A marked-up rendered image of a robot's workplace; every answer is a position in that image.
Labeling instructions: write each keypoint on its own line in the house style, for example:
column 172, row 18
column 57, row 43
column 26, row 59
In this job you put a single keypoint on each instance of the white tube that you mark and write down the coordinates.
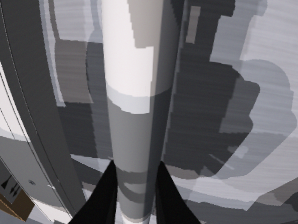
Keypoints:
column 140, row 46

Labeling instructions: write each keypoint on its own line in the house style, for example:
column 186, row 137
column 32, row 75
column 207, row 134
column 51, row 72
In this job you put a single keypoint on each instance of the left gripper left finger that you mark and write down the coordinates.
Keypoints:
column 100, row 208

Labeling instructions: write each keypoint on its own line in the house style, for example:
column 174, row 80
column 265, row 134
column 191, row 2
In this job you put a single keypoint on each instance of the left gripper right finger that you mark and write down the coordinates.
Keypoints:
column 168, row 201

